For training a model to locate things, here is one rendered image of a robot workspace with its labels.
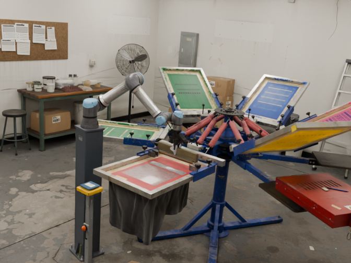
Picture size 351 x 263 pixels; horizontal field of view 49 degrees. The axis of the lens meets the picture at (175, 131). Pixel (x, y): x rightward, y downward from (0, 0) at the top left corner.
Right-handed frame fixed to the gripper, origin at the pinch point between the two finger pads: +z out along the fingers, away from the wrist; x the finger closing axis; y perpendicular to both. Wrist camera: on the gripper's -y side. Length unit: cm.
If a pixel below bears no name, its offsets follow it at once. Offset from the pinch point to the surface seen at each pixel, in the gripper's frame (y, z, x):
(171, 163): 4.6, 9.8, 1.2
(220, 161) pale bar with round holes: -31.8, 2.1, -17.0
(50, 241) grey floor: 101, 105, 53
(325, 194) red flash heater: -121, -5, -1
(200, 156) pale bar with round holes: -12.6, 3.0, -17.0
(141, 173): 5.1, 9.8, 36.8
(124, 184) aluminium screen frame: -4, 8, 65
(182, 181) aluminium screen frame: -29.1, 6.8, 30.7
